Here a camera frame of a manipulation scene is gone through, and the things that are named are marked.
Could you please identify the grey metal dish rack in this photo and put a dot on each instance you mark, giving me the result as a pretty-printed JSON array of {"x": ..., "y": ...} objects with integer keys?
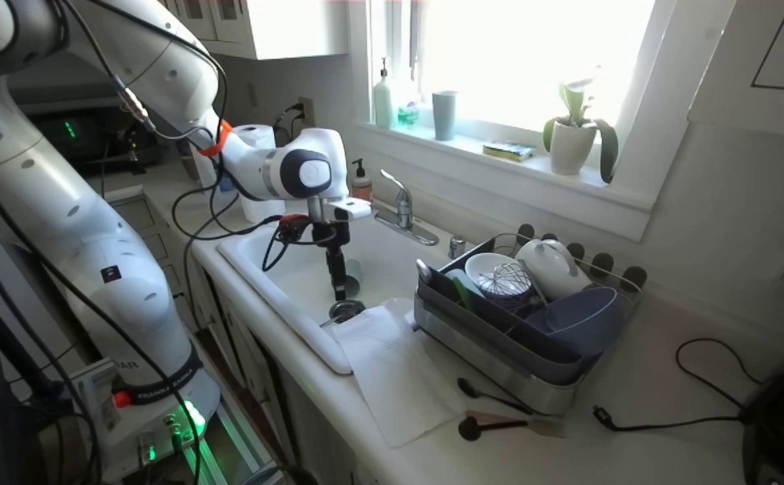
[{"x": 500, "y": 350}]

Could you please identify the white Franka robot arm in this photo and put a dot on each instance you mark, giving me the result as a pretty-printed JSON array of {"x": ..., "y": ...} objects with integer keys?
[{"x": 48, "y": 206}]

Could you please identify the black box with green light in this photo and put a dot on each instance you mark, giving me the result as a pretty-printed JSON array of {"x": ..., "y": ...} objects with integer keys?
[{"x": 85, "y": 137}]

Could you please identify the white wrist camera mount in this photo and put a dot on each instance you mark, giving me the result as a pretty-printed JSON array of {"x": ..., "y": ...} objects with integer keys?
[{"x": 353, "y": 209}]

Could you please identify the black kitchen utensil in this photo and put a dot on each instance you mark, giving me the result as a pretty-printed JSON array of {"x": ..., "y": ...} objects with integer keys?
[{"x": 481, "y": 391}]

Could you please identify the small chrome sink cap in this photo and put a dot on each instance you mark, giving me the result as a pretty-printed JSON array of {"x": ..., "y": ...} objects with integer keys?
[{"x": 458, "y": 247}]

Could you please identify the teal tumbler standing upright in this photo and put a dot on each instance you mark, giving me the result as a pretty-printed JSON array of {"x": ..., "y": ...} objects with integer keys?
[{"x": 443, "y": 116}]

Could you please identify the green orchid plant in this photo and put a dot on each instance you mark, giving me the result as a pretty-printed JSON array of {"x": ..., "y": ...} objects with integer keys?
[{"x": 574, "y": 98}]

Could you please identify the white ceramic pitcher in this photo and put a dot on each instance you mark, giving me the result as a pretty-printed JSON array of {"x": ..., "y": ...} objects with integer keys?
[{"x": 554, "y": 267}]

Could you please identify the blue bowl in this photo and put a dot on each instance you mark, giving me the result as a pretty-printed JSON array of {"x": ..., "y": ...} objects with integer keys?
[{"x": 579, "y": 322}]

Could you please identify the small teal glass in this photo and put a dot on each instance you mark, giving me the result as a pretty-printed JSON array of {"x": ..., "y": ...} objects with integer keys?
[{"x": 408, "y": 113}]

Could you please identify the bright kitchen window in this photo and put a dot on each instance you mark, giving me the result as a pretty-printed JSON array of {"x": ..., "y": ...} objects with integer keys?
[{"x": 527, "y": 63}]

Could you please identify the wall power outlet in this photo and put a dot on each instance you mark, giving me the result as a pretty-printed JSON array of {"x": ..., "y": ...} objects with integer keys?
[{"x": 304, "y": 111}]

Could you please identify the chrome sink faucet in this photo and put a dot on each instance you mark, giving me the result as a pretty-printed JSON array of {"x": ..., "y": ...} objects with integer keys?
[{"x": 403, "y": 210}]

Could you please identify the pale green pump bottle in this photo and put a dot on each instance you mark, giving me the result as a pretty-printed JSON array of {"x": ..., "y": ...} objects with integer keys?
[{"x": 384, "y": 100}]

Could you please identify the black ladle spoon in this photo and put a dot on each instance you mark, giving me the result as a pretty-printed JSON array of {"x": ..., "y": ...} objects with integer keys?
[{"x": 486, "y": 427}]

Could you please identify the black round knob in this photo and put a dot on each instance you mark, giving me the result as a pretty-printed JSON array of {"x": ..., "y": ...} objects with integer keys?
[
  {"x": 602, "y": 265},
  {"x": 574, "y": 251},
  {"x": 527, "y": 233},
  {"x": 634, "y": 275}
]

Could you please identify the white plant pot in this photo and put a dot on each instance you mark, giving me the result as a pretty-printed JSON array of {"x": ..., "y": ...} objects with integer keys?
[{"x": 572, "y": 150}]

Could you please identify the white kitchen sink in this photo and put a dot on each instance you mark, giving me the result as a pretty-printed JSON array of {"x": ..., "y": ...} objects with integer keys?
[{"x": 283, "y": 269}]

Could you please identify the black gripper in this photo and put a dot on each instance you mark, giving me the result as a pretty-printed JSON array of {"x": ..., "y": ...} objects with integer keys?
[{"x": 333, "y": 233}]

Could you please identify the yellow green sponge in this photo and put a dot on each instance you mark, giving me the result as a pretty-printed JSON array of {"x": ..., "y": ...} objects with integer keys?
[{"x": 508, "y": 151}]

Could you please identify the white base cabinet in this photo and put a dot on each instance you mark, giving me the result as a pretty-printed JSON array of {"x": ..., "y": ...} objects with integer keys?
[{"x": 264, "y": 395}]

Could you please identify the orange hand soap bottle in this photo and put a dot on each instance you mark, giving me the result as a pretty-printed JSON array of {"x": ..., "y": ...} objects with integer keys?
[{"x": 361, "y": 175}]

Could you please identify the robot base stand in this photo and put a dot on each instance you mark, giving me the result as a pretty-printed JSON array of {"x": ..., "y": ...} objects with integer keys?
[{"x": 166, "y": 432}]

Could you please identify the metal sink drain strainer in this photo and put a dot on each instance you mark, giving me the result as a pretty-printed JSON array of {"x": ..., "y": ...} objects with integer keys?
[{"x": 347, "y": 310}]

